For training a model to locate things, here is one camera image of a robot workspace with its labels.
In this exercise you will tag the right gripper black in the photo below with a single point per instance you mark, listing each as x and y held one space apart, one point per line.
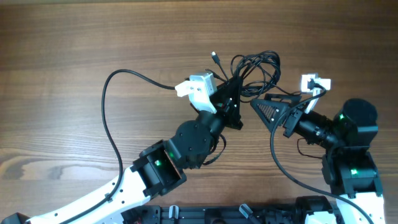
280 106

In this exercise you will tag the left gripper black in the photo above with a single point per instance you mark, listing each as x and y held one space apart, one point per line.
226 106

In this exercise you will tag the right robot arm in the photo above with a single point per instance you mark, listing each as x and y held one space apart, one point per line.
347 165

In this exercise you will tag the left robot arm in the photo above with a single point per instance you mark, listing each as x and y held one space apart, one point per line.
159 168

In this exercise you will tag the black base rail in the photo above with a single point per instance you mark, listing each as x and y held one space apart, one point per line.
283 213

